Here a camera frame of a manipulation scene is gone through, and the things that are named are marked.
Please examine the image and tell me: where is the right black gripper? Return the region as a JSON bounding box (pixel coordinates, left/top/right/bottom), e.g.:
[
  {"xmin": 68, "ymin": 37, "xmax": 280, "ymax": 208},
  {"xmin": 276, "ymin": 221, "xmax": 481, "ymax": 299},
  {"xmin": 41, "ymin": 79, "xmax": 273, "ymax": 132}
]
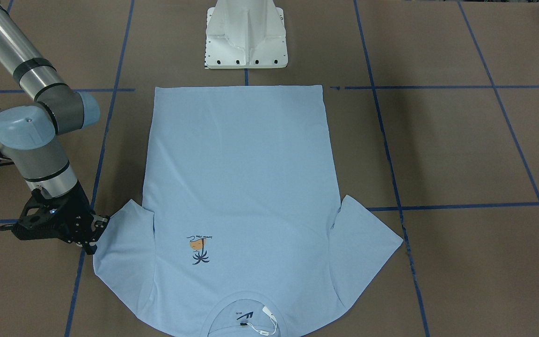
[{"xmin": 11, "ymin": 182, "xmax": 110, "ymax": 256}]

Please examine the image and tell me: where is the light blue t-shirt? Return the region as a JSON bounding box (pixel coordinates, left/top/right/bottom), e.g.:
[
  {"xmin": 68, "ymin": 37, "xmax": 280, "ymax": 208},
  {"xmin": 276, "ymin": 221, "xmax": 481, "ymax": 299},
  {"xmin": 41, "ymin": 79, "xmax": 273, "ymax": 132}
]
[{"xmin": 93, "ymin": 85, "xmax": 402, "ymax": 337}]

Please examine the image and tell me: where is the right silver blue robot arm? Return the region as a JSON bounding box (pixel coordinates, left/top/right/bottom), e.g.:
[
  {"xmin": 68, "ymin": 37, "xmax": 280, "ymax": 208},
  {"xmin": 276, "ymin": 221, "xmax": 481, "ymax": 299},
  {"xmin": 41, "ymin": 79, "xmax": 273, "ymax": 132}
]
[{"xmin": 0, "ymin": 2, "xmax": 109, "ymax": 255}]

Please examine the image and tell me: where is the white pedestal column base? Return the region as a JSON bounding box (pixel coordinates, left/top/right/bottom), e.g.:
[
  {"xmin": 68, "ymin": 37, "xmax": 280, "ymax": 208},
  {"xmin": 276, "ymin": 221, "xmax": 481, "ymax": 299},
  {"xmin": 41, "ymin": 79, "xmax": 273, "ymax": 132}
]
[{"xmin": 204, "ymin": 0, "xmax": 289, "ymax": 70}]

